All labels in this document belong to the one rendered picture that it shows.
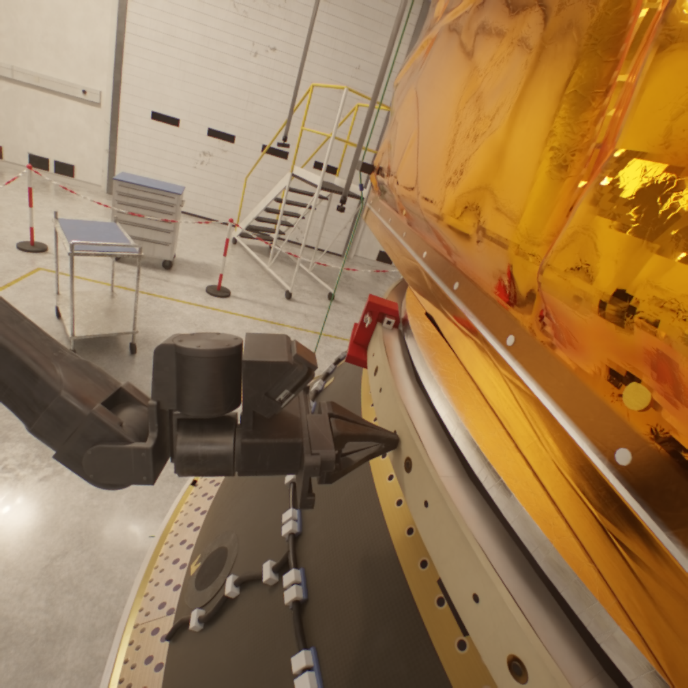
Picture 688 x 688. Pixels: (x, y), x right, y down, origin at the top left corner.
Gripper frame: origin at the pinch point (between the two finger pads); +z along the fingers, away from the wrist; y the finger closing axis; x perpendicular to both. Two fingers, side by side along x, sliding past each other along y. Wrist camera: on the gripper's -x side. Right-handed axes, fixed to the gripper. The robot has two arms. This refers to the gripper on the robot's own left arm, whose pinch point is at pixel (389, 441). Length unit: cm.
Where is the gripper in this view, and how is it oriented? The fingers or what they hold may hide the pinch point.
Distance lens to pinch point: 38.5
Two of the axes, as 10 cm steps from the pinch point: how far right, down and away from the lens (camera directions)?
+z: 9.8, 0.4, 1.8
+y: -1.4, -4.8, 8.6
